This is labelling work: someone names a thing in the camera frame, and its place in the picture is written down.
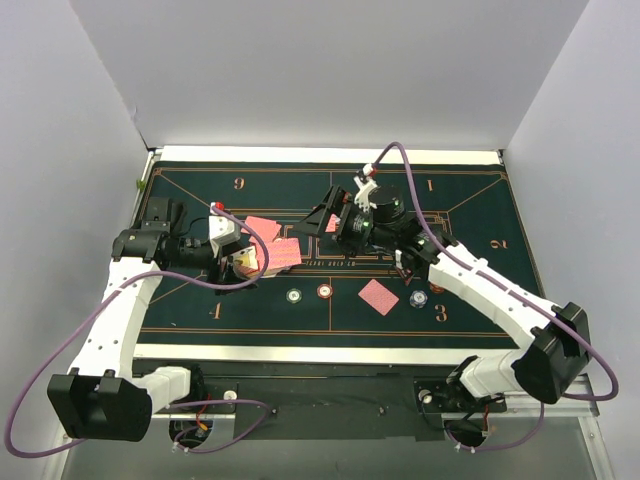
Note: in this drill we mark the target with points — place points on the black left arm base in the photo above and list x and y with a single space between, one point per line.
171 385

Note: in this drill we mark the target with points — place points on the red poker chip stack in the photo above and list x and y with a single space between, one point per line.
325 291

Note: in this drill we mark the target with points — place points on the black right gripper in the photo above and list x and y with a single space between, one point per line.
338 215

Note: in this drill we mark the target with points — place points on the red-backed playing card deck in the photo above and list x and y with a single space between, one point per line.
283 253

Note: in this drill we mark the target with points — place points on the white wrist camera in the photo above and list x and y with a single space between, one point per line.
364 180
222 230

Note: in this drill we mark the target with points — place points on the blue chips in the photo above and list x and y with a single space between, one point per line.
418 299

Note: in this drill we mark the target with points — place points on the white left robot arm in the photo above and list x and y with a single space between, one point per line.
99 397

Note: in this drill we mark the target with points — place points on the green poker table mat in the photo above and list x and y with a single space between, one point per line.
473 203

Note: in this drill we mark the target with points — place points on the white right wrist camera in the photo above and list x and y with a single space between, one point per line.
364 180

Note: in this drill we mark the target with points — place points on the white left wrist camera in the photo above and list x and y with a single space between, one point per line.
222 230

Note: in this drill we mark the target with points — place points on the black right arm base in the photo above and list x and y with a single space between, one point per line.
436 396

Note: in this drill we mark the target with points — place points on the aluminium frame rail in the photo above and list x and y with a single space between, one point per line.
350 427

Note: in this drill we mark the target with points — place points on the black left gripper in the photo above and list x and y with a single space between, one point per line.
223 267

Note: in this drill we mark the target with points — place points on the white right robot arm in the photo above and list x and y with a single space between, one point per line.
551 340

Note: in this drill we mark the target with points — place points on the green poker chip stack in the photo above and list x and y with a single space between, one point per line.
294 295

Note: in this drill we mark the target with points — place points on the red chips position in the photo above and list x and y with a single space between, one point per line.
436 289

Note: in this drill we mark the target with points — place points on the red card dealer position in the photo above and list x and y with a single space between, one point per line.
333 224

